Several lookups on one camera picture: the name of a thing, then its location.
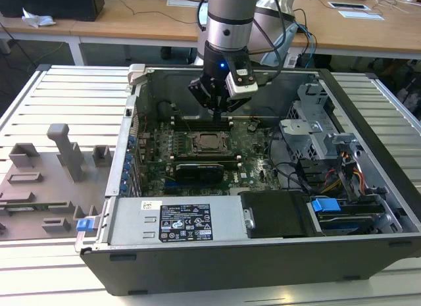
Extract silver-topped green CPU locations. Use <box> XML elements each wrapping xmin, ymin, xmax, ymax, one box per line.
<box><xmin>196</xmin><ymin>134</ymin><xmax>220</xmax><ymax>152</ymax></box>

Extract metal socket cover frame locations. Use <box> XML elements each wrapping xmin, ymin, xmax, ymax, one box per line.
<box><xmin>189</xmin><ymin>131</ymin><xmax>230</xmax><ymax>155</ymax></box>

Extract CPU socket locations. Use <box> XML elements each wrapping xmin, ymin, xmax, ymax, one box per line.
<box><xmin>185</xmin><ymin>129</ymin><xmax>233</xmax><ymax>157</ymax></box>

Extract blue expansion slot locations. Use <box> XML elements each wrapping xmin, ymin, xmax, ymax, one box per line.
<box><xmin>164</xmin><ymin>180</ymin><xmax>185</xmax><ymax>194</ymax></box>

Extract wooden desk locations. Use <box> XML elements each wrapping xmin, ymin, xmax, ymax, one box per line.
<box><xmin>289</xmin><ymin>0</ymin><xmax>421</xmax><ymax>62</ymax></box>
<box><xmin>0</xmin><ymin>0</ymin><xmax>211</xmax><ymax>67</ymax></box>

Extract green PC motherboard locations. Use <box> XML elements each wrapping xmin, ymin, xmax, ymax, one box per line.
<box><xmin>131</xmin><ymin>116</ymin><xmax>287</xmax><ymax>198</ymax></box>

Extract perforated metal drive cage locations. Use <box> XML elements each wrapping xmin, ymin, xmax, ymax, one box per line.
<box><xmin>278</xmin><ymin>83</ymin><xmax>338</xmax><ymax>161</ymax></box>

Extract white framed dark tablet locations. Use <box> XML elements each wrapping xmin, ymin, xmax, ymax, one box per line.
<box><xmin>328</xmin><ymin>1</ymin><xmax>372</xmax><ymax>12</ymax></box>

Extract white paper sheet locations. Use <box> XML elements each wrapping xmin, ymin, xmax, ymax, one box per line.
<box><xmin>338</xmin><ymin>10</ymin><xmax>386</xmax><ymax>22</ymax></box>

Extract black plastic shroud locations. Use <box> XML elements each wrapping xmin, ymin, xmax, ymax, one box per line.
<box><xmin>239</xmin><ymin>190</ymin><xmax>314</xmax><ymax>238</ymax></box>

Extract black printed rating label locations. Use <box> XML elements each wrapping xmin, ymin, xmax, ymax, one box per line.
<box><xmin>159</xmin><ymin>203</ymin><xmax>212</xmax><ymax>243</ymax></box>

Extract grey metal power supply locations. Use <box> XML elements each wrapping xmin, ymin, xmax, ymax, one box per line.
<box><xmin>109</xmin><ymin>195</ymin><xmax>247</xmax><ymax>247</ymax></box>

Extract blue disk carrier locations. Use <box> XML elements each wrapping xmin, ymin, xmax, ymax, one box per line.
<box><xmin>310</xmin><ymin>197</ymin><xmax>386</xmax><ymax>236</ymax></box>

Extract black box on desk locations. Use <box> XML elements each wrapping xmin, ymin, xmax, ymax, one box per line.
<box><xmin>0</xmin><ymin>0</ymin><xmax>106</xmax><ymax>22</ymax></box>

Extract crumpled white paper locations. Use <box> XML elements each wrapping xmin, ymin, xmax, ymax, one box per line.
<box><xmin>21</xmin><ymin>7</ymin><xmax>57</xmax><ymax>28</ymax></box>

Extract grey and black PC case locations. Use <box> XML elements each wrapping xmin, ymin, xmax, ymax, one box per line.
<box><xmin>74</xmin><ymin>64</ymin><xmax>421</xmax><ymax>297</ymax></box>

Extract grey parts rack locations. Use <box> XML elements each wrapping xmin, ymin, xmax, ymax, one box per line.
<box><xmin>0</xmin><ymin>122</ymin><xmax>116</xmax><ymax>242</ymax></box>

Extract green RAM stick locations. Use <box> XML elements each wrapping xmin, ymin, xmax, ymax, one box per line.
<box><xmin>5</xmin><ymin>204</ymin><xmax>67</xmax><ymax>212</ymax></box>

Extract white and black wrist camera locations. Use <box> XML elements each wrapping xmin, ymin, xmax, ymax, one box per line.
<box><xmin>225</xmin><ymin>54</ymin><xmax>259</xmax><ymax>100</ymax></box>

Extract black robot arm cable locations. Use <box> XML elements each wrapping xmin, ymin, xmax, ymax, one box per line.
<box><xmin>251</xmin><ymin>0</ymin><xmax>299</xmax><ymax>88</ymax></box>

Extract grey case latch handle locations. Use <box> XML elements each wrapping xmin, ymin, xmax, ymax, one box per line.
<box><xmin>127</xmin><ymin>64</ymin><xmax>148</xmax><ymax>87</ymax></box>

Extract blue cable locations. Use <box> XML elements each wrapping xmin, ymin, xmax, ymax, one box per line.
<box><xmin>295</xmin><ymin>18</ymin><xmax>318</xmax><ymax>59</ymax></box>

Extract yellow red orange power wires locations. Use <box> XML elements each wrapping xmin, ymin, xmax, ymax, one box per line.
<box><xmin>324</xmin><ymin>147</ymin><xmax>366</xmax><ymax>195</ymax></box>

